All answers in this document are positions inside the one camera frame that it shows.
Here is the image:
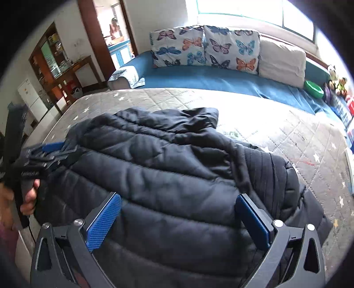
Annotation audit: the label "white refrigerator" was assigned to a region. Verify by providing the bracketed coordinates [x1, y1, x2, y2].
[17, 78, 50, 123]

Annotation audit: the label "plush toys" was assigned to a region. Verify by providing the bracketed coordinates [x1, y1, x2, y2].
[327, 64, 349, 97]

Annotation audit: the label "beige pillow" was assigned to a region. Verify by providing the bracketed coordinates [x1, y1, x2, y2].
[258, 37, 307, 89]

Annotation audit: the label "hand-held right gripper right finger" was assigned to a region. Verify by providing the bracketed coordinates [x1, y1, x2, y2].
[235, 194, 326, 288]

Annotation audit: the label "black puffer jacket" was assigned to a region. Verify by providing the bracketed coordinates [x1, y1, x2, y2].
[33, 107, 334, 288]

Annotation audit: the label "butterfly print pillow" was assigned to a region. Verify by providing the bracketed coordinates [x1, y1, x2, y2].
[203, 25, 261, 75]
[150, 26, 206, 69]

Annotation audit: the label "wooden door frame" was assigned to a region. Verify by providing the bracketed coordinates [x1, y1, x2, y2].
[77, 0, 139, 92]

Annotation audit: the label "grey star-print quilted bed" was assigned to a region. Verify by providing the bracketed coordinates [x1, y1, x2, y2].
[15, 87, 354, 288]

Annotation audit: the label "folded patterned cloth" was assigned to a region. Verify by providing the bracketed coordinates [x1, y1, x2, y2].
[107, 66, 146, 90]

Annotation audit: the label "person's left hand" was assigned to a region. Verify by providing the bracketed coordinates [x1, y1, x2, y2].
[20, 179, 41, 217]

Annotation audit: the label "wooden cabinet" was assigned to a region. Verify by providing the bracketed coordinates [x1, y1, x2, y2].
[28, 22, 92, 112]

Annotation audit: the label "blue sofa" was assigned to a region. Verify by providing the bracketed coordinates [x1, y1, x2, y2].
[107, 51, 354, 132]

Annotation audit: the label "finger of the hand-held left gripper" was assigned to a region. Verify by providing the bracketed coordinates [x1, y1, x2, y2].
[30, 150, 83, 171]
[29, 141, 66, 156]

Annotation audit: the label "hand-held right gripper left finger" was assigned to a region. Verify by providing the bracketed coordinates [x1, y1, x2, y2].
[30, 192, 122, 288]

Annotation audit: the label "blue kitchen cabinet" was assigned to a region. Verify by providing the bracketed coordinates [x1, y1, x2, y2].
[107, 39, 133, 68]

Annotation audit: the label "dark patterned cushion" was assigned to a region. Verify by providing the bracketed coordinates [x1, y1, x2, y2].
[330, 95, 354, 130]

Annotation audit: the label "window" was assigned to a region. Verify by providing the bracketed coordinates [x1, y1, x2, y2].
[195, 0, 316, 43]

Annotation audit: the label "green plastic basin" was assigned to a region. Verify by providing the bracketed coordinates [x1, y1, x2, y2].
[303, 79, 325, 99]

